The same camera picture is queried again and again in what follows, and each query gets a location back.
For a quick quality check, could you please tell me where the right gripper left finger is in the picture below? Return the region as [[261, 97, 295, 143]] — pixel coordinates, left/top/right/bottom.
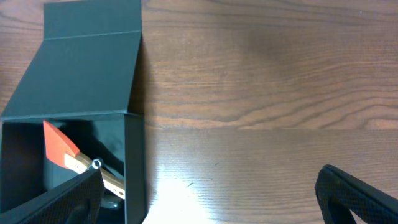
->
[[1, 169, 105, 224]]

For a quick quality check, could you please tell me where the orange scraper wooden handle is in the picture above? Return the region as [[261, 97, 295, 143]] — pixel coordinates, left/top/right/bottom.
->
[[42, 119, 126, 200]]

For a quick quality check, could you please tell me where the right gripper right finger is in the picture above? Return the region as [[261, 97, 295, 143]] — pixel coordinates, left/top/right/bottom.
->
[[315, 164, 397, 224]]

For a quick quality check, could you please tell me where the silver ring wrench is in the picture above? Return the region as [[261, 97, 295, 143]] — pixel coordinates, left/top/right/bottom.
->
[[87, 158, 103, 170]]

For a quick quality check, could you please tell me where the small claw hammer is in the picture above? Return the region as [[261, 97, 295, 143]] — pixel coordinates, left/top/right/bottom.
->
[[101, 169, 125, 210]]

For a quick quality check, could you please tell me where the dark green box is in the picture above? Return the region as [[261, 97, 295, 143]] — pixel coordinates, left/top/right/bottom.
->
[[1, 0, 147, 223]]

